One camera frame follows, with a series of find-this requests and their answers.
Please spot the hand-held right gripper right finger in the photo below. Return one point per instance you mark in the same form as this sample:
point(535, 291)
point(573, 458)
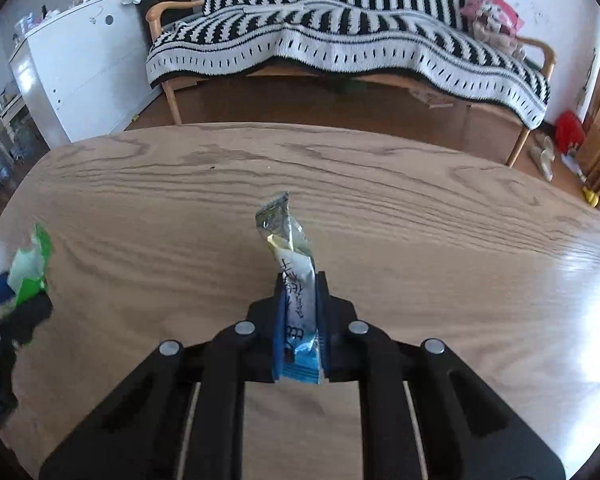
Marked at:
point(322, 340)

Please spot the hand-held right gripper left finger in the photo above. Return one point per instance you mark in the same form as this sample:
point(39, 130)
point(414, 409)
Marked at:
point(279, 340)

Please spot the lime green packaging piece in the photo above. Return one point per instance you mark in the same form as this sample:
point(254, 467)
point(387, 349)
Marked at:
point(30, 265)

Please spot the long snack sachet wrapper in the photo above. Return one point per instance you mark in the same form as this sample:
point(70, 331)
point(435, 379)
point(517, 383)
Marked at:
point(292, 260)

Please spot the group of water bottles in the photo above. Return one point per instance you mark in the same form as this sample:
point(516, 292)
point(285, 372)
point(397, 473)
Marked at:
point(2, 162)

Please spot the white cabinet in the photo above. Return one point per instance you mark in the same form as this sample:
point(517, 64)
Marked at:
point(85, 70)

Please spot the cardboard box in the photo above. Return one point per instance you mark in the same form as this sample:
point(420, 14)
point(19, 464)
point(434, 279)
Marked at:
point(485, 115)

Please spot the beige slipper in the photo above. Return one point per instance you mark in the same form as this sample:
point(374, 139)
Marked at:
point(549, 146)
point(541, 164)

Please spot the yellow toy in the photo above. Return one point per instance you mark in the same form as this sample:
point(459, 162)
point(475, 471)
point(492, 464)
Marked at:
point(591, 196)

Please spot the striped blanket sofa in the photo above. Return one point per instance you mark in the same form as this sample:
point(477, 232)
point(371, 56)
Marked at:
point(340, 30)

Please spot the red bag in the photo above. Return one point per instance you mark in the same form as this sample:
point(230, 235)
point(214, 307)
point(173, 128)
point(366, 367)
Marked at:
point(569, 132)

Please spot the wooden sofa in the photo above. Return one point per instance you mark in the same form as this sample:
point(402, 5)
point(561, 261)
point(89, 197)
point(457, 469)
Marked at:
point(172, 10)

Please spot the black cabinet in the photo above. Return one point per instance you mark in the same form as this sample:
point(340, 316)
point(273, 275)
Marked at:
point(172, 2)

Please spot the beige plush toy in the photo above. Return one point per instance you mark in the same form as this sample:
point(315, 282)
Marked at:
point(500, 37)

